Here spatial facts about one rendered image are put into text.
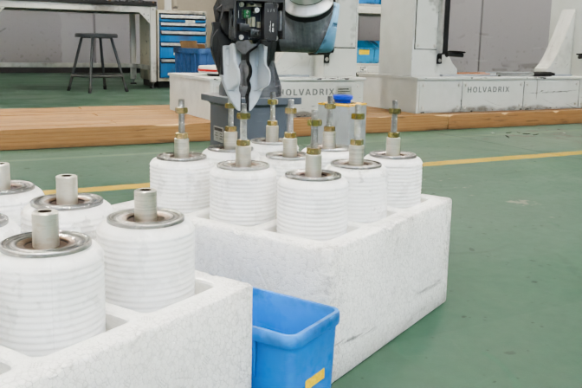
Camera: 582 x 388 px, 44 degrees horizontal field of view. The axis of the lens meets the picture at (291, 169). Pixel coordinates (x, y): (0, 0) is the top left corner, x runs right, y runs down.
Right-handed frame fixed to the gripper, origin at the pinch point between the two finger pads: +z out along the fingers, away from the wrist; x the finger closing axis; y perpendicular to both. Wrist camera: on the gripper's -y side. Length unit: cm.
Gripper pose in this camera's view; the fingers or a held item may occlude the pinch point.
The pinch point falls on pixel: (242, 100)
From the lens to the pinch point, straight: 103.0
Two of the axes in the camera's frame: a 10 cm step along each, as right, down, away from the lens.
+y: 3.6, 1.7, -9.2
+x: 9.3, -0.4, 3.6
